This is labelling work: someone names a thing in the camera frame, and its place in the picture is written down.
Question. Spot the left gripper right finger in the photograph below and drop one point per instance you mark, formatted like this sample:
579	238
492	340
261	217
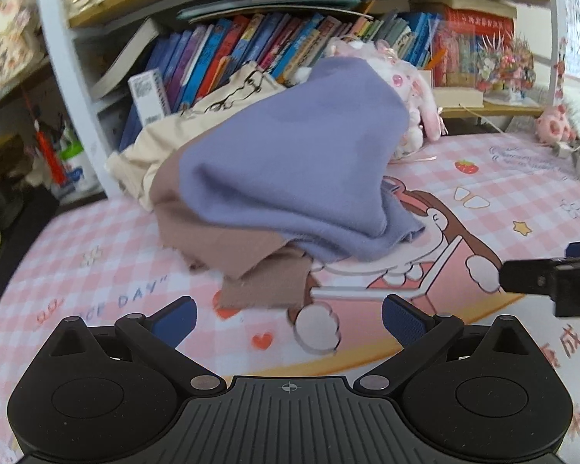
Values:
424	339

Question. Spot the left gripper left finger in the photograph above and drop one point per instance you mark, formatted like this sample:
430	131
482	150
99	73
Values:
154	340

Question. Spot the purple and brown sweater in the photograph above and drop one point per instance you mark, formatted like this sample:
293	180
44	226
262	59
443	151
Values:
256	202

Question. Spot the pink checkered cartoon mat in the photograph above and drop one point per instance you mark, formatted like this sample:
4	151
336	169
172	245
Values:
267	308

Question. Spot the small pink plush toy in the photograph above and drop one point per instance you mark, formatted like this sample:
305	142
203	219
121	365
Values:
552	126

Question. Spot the cream beige garment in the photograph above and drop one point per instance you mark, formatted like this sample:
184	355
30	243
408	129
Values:
135	167

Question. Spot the white pink bunny plush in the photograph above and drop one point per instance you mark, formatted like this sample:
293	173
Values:
365	103

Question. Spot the red tassel ornament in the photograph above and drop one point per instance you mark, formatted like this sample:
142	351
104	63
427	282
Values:
57	173

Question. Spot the wooden white bookshelf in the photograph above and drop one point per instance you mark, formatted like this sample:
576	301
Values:
81	49

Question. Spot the white Garbllet book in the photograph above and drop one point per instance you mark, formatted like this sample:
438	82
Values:
149	96

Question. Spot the red book box set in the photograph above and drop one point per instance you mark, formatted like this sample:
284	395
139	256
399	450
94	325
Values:
470	43

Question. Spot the row of colourful books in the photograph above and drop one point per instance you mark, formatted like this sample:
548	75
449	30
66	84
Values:
198	60

